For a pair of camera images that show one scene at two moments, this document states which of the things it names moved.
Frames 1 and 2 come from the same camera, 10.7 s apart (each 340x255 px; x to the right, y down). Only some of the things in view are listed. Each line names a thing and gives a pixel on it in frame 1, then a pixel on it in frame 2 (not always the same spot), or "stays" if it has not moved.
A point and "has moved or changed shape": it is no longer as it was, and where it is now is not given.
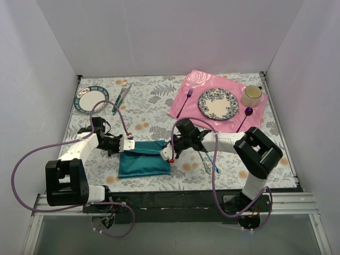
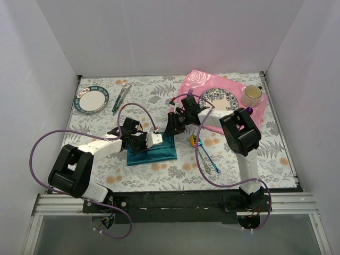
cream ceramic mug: (251, 96) stays
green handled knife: (122, 97) stays
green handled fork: (124, 88) stays
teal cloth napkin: (144, 160) has moved or changed shape
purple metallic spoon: (248, 111) stays
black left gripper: (117, 144) to (139, 142)
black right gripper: (177, 144) to (173, 122)
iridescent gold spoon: (206, 168) stays
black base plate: (182, 207) stays
